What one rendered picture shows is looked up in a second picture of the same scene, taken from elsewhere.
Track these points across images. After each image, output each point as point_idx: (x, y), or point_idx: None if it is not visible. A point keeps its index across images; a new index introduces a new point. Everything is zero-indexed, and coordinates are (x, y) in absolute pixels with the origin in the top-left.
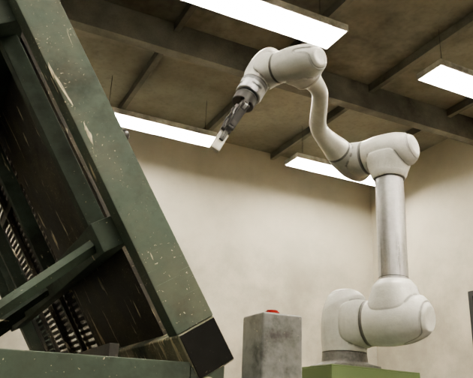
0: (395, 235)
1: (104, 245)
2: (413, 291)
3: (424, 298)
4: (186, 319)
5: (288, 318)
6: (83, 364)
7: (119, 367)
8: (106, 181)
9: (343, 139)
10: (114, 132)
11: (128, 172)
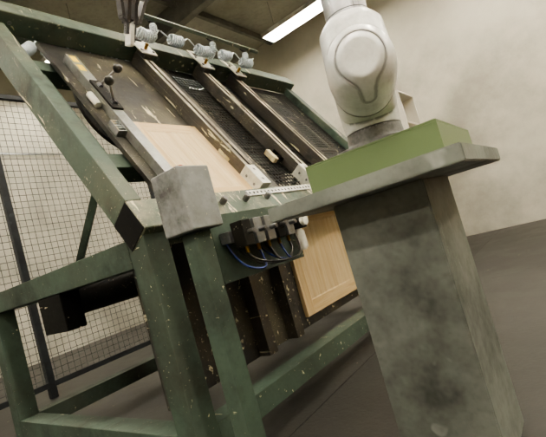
0: None
1: None
2: (341, 29)
3: (347, 30)
4: (113, 211)
5: (166, 173)
6: (87, 263)
7: (99, 258)
8: (56, 144)
9: None
10: (48, 107)
11: (61, 129)
